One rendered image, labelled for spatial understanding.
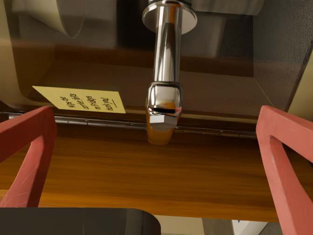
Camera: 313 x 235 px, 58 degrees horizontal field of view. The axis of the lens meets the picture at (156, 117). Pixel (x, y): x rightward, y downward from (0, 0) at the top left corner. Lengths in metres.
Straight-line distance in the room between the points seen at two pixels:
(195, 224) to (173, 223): 0.09
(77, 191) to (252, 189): 0.23
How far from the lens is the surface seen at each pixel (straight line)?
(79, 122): 0.40
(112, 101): 0.28
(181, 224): 1.27
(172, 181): 0.39
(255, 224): 0.64
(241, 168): 0.44
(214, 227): 1.02
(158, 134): 0.16
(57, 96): 0.29
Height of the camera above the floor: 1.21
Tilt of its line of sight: 3 degrees down
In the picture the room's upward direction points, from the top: 85 degrees counter-clockwise
